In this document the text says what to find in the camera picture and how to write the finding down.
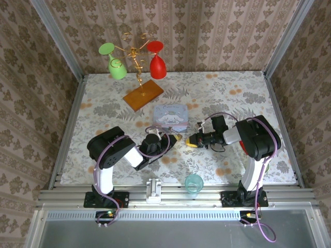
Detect blue cartoon tin box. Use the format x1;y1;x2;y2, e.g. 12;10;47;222
153;104;189;134

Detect teal plastic cup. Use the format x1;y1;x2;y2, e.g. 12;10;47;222
184;174;204;199

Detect floral tablecloth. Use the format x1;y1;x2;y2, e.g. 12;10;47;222
60;70;297;185

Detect red wine glass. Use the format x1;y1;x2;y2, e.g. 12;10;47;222
146;40;167;80

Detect green wine glass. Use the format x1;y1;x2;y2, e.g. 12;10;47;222
99;42;128;81

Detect black controller board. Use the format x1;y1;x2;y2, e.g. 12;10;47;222
95;210;117;224
239;210;261;224

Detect grey metal panel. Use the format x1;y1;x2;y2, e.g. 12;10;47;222
25;203;327;248

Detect thin black cable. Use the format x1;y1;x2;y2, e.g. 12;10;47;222
208;143;226;154

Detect white plastic mount bracket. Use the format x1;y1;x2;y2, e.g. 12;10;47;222
145;178;162;204

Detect gold wire rack wooden base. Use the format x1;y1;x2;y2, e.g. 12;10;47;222
113;32;165;113

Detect aluminium frame cross rail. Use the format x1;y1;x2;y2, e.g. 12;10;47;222
38;183;318;209

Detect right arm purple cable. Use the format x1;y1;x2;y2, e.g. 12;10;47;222
204;113;281;244

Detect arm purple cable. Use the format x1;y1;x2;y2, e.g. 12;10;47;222
93;125;172;228
204;113;281;244

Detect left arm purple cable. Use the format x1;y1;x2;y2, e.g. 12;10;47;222
93;125;172;228

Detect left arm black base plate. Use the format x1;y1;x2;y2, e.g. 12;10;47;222
83;191;130;208

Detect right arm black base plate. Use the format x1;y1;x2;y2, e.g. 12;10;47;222
220;191;269;208

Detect aluminium frame side rail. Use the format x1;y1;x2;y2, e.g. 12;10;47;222
263;72;304;189
48;74;87;190

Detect grey slotted cable duct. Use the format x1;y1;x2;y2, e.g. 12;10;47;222
46;210;242;221

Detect aluminium frame post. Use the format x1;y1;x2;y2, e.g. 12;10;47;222
263;0;315;78
29;0;85;80

